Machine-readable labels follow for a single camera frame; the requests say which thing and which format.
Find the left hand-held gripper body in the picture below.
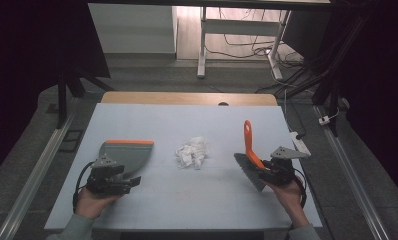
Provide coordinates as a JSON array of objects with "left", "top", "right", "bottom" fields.
[{"left": 85, "top": 154, "right": 135, "bottom": 197}]

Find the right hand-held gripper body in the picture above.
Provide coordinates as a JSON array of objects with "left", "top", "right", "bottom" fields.
[{"left": 262, "top": 145, "right": 311, "bottom": 187}]

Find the grey dustpan with orange edge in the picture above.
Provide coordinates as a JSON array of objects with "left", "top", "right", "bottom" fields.
[{"left": 97, "top": 139, "right": 155, "bottom": 177}]

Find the orange-handled grey brush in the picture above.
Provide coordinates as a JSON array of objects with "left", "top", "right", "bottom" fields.
[{"left": 233, "top": 119, "right": 268, "bottom": 193}]

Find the pile of white paper scraps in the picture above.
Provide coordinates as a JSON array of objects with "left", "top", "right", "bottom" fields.
[{"left": 174, "top": 135, "right": 211, "bottom": 171}]

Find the person's left hand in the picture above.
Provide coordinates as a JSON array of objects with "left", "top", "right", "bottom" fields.
[{"left": 74, "top": 185, "right": 122, "bottom": 222}]

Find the person's right hand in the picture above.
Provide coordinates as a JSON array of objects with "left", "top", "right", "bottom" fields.
[{"left": 262, "top": 178, "right": 311, "bottom": 230}]

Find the white power strip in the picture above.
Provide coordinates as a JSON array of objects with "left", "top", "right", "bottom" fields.
[{"left": 289, "top": 131, "right": 312, "bottom": 159}]

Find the black floor plate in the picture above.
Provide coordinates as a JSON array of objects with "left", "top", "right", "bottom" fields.
[{"left": 57, "top": 129, "right": 85, "bottom": 154}]

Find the pale blue board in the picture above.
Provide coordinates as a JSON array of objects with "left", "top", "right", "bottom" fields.
[{"left": 43, "top": 102, "right": 324, "bottom": 232}]

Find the black tripod stand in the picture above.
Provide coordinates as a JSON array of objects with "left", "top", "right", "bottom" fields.
[{"left": 54, "top": 65, "right": 116, "bottom": 130}]

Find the wooden table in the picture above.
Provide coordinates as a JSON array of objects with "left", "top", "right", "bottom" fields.
[{"left": 100, "top": 91, "right": 279, "bottom": 107}]

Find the black metal stand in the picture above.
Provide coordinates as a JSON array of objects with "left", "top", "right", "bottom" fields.
[{"left": 276, "top": 13, "right": 372, "bottom": 138}]

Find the black curtain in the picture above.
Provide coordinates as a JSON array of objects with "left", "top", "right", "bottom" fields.
[
  {"left": 0, "top": 0, "right": 112, "bottom": 183},
  {"left": 331, "top": 0, "right": 398, "bottom": 204}
]

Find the white cabinet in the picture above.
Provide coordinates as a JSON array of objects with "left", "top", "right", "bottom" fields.
[{"left": 87, "top": 2, "right": 179, "bottom": 55}]

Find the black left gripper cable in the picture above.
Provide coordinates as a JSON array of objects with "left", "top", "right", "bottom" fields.
[{"left": 72, "top": 161, "right": 95, "bottom": 215}]

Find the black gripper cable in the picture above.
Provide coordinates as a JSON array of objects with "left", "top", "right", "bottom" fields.
[
  {"left": 290, "top": 167, "right": 309, "bottom": 210},
  {"left": 72, "top": 161, "right": 95, "bottom": 215}
]

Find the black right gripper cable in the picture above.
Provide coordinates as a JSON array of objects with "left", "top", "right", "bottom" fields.
[{"left": 290, "top": 167, "right": 309, "bottom": 210}]

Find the black plug with cable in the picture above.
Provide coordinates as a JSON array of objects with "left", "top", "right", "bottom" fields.
[{"left": 288, "top": 99, "right": 307, "bottom": 141}]

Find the aluminium floor rail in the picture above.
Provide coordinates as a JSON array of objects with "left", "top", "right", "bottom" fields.
[
  {"left": 314, "top": 105, "right": 391, "bottom": 240},
  {"left": 0, "top": 112, "right": 76, "bottom": 240}
]

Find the bundle of black floor cables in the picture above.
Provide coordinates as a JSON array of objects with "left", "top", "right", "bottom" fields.
[{"left": 204, "top": 7, "right": 305, "bottom": 69}]

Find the white desk frame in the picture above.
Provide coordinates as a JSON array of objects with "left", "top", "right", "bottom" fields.
[{"left": 196, "top": 5, "right": 293, "bottom": 81}]

